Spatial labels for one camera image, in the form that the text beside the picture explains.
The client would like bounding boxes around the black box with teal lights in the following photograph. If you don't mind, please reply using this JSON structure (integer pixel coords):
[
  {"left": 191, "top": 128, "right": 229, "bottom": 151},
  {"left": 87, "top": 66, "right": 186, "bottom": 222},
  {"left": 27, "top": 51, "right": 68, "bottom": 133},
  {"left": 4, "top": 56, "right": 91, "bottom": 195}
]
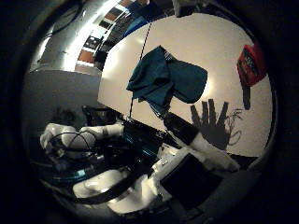
[{"left": 121, "top": 119, "right": 176, "bottom": 163}]

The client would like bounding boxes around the dark blue cloth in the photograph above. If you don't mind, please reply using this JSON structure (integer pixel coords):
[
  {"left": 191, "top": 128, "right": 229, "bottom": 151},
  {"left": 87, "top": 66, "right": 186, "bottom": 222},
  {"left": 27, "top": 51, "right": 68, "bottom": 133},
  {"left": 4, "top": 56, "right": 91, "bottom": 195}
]
[{"left": 125, "top": 45, "right": 209, "bottom": 117}]

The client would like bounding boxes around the blue chair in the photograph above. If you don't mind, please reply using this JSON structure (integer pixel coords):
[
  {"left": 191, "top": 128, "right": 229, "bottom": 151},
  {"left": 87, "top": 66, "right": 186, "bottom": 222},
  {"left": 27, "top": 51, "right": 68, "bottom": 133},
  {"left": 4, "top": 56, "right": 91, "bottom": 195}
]
[{"left": 123, "top": 16, "right": 150, "bottom": 35}]

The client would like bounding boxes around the red cloth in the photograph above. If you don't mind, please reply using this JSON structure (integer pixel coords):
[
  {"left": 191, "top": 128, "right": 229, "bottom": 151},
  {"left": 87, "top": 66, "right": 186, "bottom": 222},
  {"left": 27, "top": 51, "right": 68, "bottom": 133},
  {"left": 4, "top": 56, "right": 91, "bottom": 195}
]
[{"left": 235, "top": 42, "right": 268, "bottom": 112}]

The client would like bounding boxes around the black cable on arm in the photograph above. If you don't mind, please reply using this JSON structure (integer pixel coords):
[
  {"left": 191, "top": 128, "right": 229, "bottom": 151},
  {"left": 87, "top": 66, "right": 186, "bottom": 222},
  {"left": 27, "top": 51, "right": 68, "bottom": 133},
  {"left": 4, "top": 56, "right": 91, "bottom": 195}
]
[{"left": 46, "top": 130, "right": 150, "bottom": 205}]

